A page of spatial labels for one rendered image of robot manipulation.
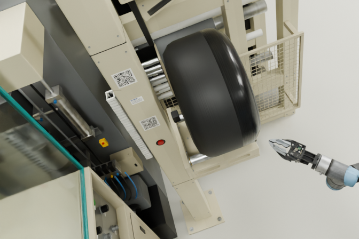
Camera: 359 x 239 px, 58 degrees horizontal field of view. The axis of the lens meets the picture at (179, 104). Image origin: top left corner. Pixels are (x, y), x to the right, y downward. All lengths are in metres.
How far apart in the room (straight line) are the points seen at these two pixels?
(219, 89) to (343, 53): 2.21
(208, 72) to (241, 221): 1.42
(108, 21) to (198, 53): 0.40
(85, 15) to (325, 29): 2.82
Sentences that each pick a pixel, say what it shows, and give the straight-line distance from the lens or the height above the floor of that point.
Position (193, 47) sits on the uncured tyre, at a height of 1.45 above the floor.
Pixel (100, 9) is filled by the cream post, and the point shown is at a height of 1.80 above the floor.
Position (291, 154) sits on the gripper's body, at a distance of 1.42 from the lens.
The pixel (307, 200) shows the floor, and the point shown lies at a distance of 2.48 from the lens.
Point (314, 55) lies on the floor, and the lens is 3.28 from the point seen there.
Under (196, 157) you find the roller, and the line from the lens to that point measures 1.61.
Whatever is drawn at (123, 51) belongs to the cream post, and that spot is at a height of 1.63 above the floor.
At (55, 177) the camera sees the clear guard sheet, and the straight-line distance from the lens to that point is 1.14.
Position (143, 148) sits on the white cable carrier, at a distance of 1.58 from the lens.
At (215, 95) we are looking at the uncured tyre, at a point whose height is 1.37.
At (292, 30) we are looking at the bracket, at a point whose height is 0.98.
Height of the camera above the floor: 2.30
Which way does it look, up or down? 49 degrees down
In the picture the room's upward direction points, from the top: 22 degrees counter-clockwise
